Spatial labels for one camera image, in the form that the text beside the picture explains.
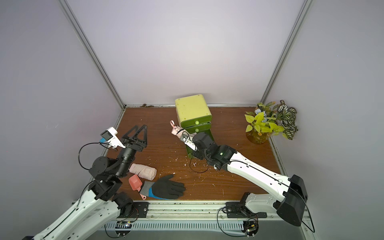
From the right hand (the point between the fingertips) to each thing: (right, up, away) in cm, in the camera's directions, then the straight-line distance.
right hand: (195, 137), depth 74 cm
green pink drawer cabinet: (-1, +12, +13) cm, 18 cm away
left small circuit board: (-36, -42, -3) cm, 55 cm away
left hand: (-21, +6, -15) cm, 26 cm away
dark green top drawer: (+6, +9, +14) cm, 18 cm away
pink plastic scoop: (-33, -26, +6) cm, 42 cm away
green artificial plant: (+45, +9, +8) cm, 47 cm away
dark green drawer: (+1, +3, +18) cm, 18 cm away
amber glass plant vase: (+40, -3, +20) cm, 45 cm away
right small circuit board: (+27, -43, -4) cm, 50 cm away
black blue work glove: (-16, -28, +5) cm, 33 cm away
